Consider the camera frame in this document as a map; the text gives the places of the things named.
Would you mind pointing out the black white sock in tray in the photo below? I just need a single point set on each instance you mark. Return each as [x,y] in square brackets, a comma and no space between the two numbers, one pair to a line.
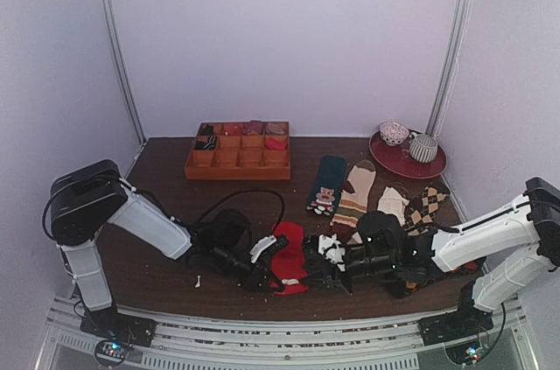
[207,143]

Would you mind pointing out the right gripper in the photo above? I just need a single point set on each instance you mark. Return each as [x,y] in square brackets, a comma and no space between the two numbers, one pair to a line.
[337,271]

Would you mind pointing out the rolled red sock in tray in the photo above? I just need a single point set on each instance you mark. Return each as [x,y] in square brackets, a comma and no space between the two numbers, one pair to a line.
[276,142]

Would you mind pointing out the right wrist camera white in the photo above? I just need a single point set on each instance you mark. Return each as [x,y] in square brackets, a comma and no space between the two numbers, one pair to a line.
[332,250]

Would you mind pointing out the green reindeer sock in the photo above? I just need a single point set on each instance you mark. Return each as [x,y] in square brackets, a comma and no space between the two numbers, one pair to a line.
[325,194]

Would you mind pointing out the aluminium post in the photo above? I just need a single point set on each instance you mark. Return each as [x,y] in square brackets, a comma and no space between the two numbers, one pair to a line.
[445,85]
[121,70]

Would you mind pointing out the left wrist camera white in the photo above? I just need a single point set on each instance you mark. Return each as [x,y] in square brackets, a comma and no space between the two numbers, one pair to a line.
[263,244]

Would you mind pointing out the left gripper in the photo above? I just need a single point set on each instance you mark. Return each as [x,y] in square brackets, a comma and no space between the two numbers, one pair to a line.
[253,281]

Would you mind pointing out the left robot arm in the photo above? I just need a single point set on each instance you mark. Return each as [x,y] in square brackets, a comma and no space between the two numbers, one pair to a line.
[85,203]

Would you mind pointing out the cream striped sock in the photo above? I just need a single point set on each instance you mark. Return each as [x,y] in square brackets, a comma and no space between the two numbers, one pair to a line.
[353,200]

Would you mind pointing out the black red argyle sock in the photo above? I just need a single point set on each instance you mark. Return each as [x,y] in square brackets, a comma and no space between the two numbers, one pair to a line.
[437,275]

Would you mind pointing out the wooden divided organizer tray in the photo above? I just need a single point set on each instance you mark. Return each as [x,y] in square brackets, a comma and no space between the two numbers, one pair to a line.
[240,154]

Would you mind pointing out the red plate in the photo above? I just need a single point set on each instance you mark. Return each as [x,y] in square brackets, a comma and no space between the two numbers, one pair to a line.
[397,159]

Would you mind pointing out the right aluminium post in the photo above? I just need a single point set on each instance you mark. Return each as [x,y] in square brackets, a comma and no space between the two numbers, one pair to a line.
[445,85]

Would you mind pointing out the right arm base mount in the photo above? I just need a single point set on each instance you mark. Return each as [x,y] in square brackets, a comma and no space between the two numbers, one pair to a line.
[462,328]

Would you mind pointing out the striped grey cup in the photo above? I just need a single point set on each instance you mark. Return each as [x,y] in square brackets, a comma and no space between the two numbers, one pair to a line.
[423,148]

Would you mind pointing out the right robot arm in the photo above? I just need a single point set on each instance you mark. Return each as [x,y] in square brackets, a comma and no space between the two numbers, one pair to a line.
[407,261]

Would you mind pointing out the aluminium table rail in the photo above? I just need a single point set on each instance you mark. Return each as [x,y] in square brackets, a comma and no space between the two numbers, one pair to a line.
[183,342]

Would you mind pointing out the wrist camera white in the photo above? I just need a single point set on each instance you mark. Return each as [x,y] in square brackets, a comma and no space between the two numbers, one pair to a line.
[263,244]
[332,250]

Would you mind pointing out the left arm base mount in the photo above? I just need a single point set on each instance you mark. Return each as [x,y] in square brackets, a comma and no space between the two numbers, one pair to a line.
[119,335]

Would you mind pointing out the left aluminium post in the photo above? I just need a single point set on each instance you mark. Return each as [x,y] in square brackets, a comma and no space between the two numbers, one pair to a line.
[121,70]

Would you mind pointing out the patterned white bowl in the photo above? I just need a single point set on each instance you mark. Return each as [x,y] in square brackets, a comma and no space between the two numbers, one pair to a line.
[393,133]

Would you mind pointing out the brown argyle sock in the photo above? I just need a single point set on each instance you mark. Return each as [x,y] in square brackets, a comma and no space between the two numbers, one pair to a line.
[419,214]

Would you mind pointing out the white brown sock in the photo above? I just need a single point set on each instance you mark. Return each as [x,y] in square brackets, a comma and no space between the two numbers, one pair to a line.
[393,202]

